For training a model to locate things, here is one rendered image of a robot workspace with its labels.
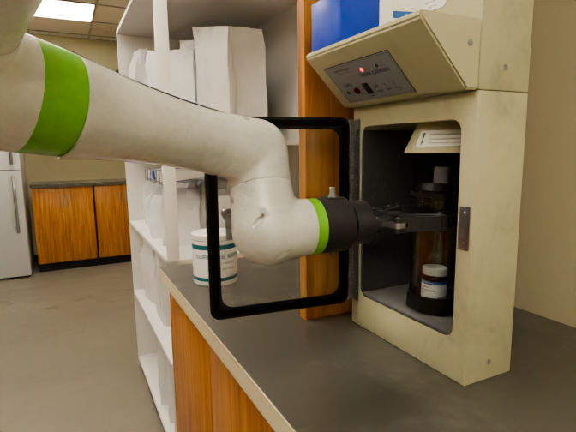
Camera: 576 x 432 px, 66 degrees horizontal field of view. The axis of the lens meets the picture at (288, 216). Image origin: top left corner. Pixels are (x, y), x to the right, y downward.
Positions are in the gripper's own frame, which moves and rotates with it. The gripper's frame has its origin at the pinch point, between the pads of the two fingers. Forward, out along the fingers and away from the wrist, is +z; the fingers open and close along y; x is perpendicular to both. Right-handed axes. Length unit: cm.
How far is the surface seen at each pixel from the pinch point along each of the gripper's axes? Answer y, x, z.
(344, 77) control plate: 10.0, -25.7, -14.6
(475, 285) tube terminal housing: -14.1, 9.1, -4.9
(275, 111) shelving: 148, -31, 30
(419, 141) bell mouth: 0.0, -13.6, -4.8
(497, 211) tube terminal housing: -14.0, -2.4, -0.7
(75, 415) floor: 172, 120, -73
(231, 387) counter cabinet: 23, 38, -34
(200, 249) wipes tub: 59, 15, -32
